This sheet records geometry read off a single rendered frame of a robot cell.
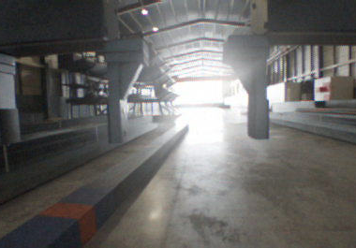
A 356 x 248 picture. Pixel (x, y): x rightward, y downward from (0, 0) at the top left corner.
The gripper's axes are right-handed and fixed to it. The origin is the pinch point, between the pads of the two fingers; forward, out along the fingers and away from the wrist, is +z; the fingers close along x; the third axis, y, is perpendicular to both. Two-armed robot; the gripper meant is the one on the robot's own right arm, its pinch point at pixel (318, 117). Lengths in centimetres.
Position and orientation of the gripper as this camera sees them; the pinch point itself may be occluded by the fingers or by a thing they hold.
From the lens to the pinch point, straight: 25.7
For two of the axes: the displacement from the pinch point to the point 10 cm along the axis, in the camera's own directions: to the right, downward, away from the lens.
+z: 0.3, 10.0, 0.9
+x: 10.0, -0.3, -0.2
